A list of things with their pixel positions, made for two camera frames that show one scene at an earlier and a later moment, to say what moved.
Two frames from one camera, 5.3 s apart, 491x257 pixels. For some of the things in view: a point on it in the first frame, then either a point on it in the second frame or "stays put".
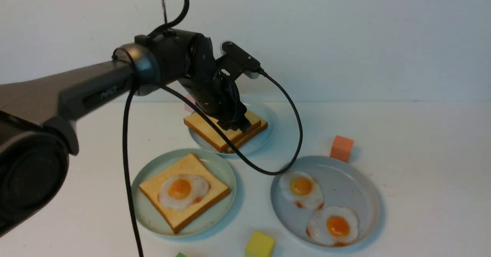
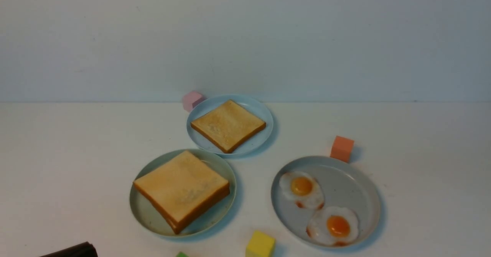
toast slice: [198, 124] to [182, 188]
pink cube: [187, 107] stays put
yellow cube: [260, 245] stays put
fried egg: [303, 190] stays put
